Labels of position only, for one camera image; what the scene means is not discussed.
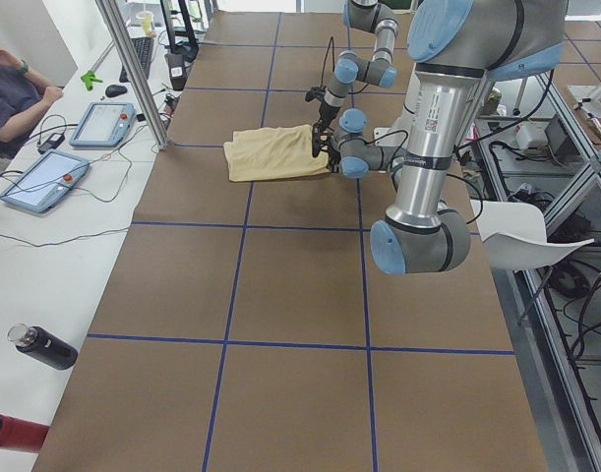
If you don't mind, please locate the near blue teach pendant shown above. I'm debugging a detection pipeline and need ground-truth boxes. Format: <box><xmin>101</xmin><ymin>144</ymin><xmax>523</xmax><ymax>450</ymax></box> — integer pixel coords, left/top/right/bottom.
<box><xmin>0</xmin><ymin>149</ymin><xmax>90</xmax><ymax>213</ymax></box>

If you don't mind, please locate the red thermos bottle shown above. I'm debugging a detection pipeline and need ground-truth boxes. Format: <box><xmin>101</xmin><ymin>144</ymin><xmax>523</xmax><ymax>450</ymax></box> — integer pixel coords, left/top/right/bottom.
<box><xmin>0</xmin><ymin>414</ymin><xmax>49</xmax><ymax>453</ymax></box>

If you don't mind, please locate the aluminium frame post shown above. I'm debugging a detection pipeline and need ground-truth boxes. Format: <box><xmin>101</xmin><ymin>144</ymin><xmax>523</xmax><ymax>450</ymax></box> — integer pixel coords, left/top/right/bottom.
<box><xmin>95</xmin><ymin>0</ymin><xmax>168</xmax><ymax>150</ymax></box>

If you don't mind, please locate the seated person in grey shirt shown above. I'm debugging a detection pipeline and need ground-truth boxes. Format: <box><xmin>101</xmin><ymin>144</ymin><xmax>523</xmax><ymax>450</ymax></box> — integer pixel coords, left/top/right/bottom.
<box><xmin>0</xmin><ymin>47</ymin><xmax>63</xmax><ymax>159</ymax></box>

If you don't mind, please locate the green plastic clamp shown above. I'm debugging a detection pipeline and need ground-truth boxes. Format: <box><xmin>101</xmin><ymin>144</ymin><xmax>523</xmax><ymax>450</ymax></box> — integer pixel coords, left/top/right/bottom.
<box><xmin>81</xmin><ymin>70</ymin><xmax>103</xmax><ymax>91</ymax></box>

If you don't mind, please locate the white curved plastic sheet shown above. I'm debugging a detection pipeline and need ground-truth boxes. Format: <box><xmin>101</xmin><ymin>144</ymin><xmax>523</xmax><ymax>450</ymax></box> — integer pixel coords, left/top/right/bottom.
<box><xmin>470</xmin><ymin>200</ymin><xmax>594</xmax><ymax>270</ymax></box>

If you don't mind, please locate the black keyboard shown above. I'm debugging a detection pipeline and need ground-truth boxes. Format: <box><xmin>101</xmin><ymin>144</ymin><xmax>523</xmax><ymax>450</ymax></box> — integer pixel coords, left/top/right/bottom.
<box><xmin>130</xmin><ymin>36</ymin><xmax>154</xmax><ymax>79</ymax></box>

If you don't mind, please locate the black thermos bottle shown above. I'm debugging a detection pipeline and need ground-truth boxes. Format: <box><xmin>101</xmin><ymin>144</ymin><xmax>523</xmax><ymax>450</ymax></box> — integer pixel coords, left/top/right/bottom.
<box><xmin>7</xmin><ymin>324</ymin><xmax>78</xmax><ymax>370</ymax></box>

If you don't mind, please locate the blue teach pendant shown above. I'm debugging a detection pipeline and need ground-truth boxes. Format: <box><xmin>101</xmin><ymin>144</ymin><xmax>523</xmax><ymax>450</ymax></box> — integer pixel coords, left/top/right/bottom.
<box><xmin>0</xmin><ymin>149</ymin><xmax>90</xmax><ymax>213</ymax></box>
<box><xmin>69</xmin><ymin>102</ymin><xmax>136</xmax><ymax>148</ymax></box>

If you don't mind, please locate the far blue teach pendant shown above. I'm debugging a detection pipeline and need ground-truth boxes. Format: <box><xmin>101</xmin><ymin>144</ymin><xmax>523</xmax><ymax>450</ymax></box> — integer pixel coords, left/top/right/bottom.
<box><xmin>69</xmin><ymin>102</ymin><xmax>136</xmax><ymax>148</ymax></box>

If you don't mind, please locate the cream long-sleeve graphic shirt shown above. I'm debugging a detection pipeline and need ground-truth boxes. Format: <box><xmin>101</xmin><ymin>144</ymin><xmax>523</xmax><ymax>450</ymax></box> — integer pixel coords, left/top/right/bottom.
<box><xmin>223</xmin><ymin>124</ymin><xmax>330</xmax><ymax>182</ymax></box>

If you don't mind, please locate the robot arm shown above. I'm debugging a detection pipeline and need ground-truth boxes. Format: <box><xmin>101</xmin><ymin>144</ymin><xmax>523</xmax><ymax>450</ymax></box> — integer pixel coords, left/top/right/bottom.
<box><xmin>308</xmin><ymin>1</ymin><xmax>568</xmax><ymax>275</ymax></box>
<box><xmin>305</xmin><ymin>1</ymin><xmax>399</xmax><ymax>154</ymax></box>

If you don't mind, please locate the brown paper table cover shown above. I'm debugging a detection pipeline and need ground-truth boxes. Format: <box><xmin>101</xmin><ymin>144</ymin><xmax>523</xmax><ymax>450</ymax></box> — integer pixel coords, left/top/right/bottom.
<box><xmin>31</xmin><ymin>12</ymin><xmax>601</xmax><ymax>472</ymax></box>

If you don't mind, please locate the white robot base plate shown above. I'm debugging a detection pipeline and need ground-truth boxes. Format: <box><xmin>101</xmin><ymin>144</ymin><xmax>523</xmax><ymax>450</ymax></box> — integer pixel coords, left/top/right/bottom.
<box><xmin>373</xmin><ymin>127</ymin><xmax>409</xmax><ymax>148</ymax></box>

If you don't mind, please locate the black computer mouse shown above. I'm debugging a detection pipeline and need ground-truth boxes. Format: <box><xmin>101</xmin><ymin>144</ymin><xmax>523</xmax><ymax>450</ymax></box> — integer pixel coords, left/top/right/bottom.
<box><xmin>105</xmin><ymin>85</ymin><xmax>128</xmax><ymax>98</ymax></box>

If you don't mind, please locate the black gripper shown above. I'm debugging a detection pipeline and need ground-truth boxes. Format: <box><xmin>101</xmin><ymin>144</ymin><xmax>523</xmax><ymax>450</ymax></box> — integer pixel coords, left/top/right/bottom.
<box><xmin>305</xmin><ymin>86</ymin><xmax>337</xmax><ymax>129</ymax></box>
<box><xmin>311</xmin><ymin>123</ymin><xmax>340</xmax><ymax>170</ymax></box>

